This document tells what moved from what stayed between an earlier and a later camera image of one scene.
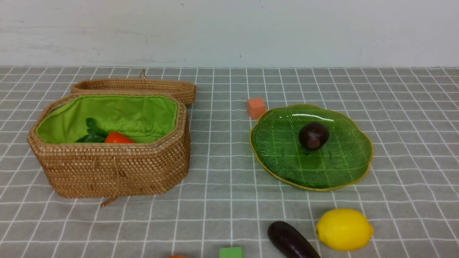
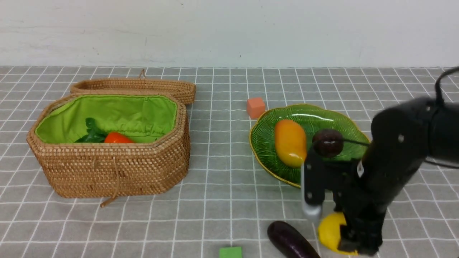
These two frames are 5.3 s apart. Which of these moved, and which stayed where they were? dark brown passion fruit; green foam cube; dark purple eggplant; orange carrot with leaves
Moved: dark brown passion fruit
Stayed: orange carrot with leaves; green foam cube; dark purple eggplant
